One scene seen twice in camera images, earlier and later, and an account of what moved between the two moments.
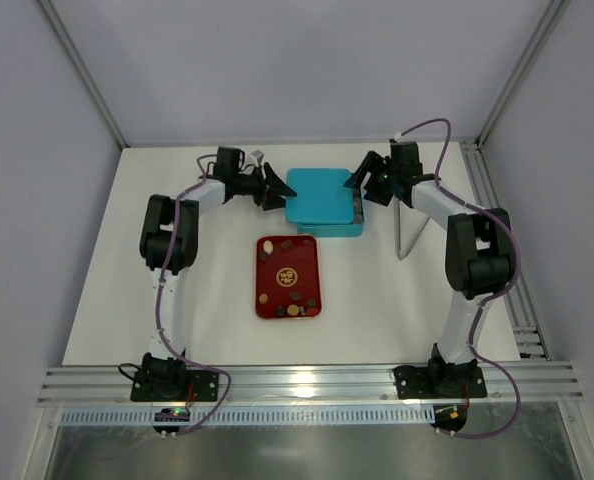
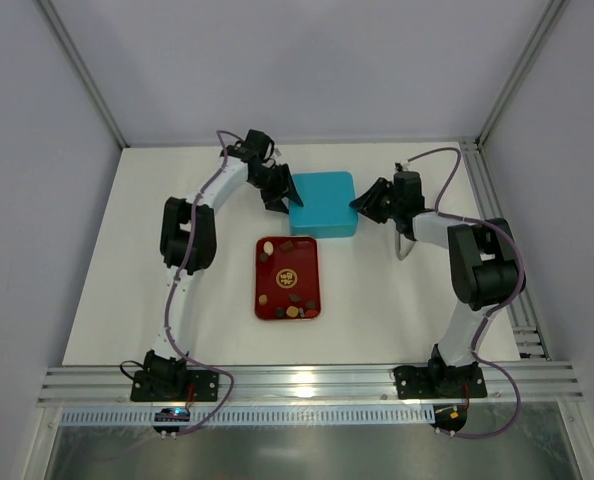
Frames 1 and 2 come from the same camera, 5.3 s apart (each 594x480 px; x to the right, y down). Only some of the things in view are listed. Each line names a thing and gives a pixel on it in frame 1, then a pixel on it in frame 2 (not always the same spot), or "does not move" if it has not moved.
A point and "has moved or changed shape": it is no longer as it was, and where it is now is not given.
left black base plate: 175,385 does not move
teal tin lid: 321,196 has moved or changed shape
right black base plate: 443,381 does not move
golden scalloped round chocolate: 293,310 does not move
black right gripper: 375,178 -> 384,198
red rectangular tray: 288,283 does not move
